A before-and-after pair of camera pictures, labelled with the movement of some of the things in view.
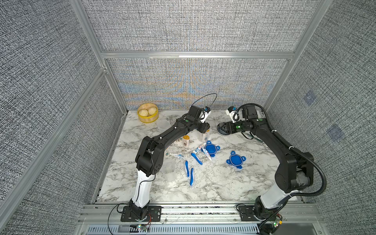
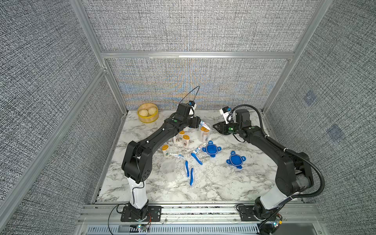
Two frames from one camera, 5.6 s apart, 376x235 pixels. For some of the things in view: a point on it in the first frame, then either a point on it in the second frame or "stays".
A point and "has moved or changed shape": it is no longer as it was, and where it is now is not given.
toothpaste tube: [206, 153] has moved or changed shape
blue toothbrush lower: [192, 176] stays
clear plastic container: [202, 137] stays
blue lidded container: [236, 160] stays
